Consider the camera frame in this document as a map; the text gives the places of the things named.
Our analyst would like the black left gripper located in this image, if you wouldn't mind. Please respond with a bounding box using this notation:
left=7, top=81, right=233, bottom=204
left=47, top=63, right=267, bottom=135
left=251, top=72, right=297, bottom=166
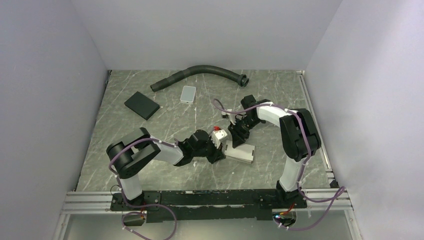
left=193, top=135, right=226, bottom=164

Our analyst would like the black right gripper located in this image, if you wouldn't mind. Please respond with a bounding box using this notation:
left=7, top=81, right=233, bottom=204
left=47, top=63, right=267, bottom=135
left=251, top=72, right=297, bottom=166
left=227, top=116, right=261, bottom=149

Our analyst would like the white cardboard box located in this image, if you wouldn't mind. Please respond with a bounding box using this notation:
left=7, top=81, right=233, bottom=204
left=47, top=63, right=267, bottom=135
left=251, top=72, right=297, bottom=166
left=223, top=140, right=256, bottom=164

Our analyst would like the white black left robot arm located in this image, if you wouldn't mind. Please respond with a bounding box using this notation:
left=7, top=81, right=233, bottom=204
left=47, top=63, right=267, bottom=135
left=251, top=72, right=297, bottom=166
left=106, top=127, right=228, bottom=210

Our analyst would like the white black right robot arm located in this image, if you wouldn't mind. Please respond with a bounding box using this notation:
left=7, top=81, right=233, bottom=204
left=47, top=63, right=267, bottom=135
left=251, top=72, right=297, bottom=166
left=228, top=95, right=322, bottom=208

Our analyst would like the black flat rectangular box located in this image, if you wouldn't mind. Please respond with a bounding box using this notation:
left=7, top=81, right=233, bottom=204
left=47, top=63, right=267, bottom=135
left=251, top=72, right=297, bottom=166
left=124, top=91, right=160, bottom=121

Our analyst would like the clear white plastic case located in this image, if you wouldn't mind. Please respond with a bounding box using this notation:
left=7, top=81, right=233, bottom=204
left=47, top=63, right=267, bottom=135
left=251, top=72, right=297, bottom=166
left=180, top=85, right=197, bottom=105

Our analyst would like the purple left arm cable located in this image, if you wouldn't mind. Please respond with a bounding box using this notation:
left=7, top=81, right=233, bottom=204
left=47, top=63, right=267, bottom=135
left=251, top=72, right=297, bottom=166
left=108, top=137, right=180, bottom=206

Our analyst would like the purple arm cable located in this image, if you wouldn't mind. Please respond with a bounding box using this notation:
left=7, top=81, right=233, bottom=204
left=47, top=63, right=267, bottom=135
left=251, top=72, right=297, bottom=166
left=212, top=98, right=347, bottom=232
left=108, top=137, right=180, bottom=206

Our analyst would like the black corrugated hose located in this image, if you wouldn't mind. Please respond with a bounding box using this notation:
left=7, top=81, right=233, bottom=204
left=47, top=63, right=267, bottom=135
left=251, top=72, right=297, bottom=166
left=150, top=64, right=250, bottom=93

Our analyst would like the black mounting base rail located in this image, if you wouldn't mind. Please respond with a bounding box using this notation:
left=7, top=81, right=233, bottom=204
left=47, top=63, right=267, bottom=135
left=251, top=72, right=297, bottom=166
left=110, top=188, right=307, bottom=223

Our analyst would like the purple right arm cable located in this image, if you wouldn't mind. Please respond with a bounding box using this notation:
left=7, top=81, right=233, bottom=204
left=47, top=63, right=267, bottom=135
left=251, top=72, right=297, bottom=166
left=212, top=98, right=347, bottom=232

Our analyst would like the aluminium frame rail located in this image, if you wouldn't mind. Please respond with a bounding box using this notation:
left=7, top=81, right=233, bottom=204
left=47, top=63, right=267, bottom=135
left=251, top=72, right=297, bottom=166
left=61, top=191, right=113, bottom=215

